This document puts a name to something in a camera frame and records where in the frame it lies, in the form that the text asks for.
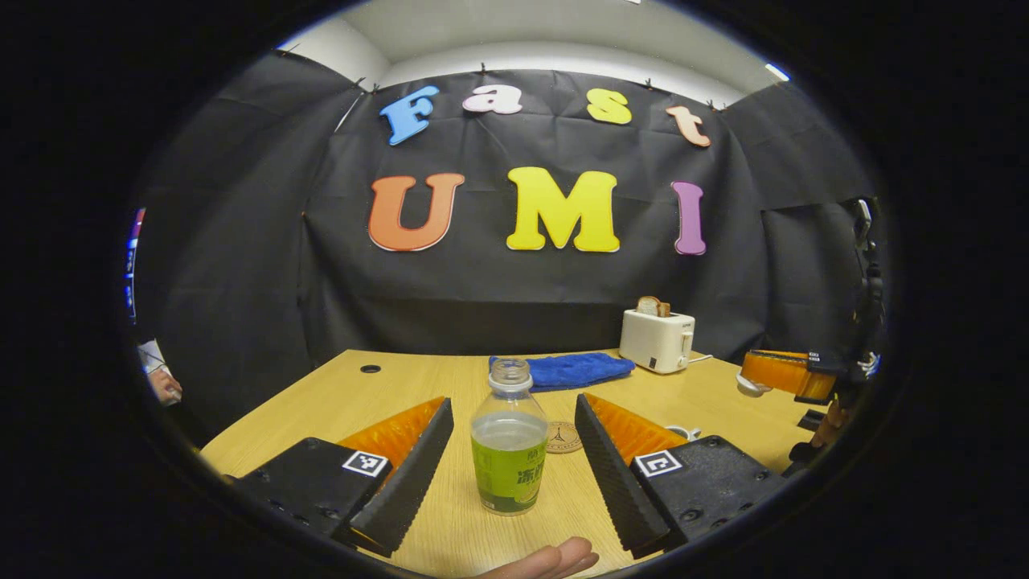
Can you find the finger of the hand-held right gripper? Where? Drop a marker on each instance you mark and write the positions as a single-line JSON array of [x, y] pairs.
[[784, 374]]

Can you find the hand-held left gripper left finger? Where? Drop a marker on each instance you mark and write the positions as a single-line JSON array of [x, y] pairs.
[[414, 474]]

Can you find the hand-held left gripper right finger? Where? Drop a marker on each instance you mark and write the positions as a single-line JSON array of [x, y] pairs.
[[615, 474]]

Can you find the white teacup lid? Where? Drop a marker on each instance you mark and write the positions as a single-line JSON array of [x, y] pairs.
[[752, 388]]

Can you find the round wooden coaster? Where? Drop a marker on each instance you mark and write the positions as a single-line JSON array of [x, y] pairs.
[[564, 438]]

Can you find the clear water bottle green label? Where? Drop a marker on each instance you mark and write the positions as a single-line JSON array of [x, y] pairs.
[[508, 470]]

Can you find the blue towel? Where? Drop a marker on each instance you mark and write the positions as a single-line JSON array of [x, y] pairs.
[[571, 370]]

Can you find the white toaster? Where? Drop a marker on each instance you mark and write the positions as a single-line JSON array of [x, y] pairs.
[[653, 342]]

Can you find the bread slice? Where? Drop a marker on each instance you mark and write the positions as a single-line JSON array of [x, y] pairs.
[[649, 306]]

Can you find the black backdrop cloth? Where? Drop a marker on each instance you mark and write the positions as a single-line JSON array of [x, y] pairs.
[[482, 297]]

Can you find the computer monitor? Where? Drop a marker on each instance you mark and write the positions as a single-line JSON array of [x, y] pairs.
[[131, 265]]

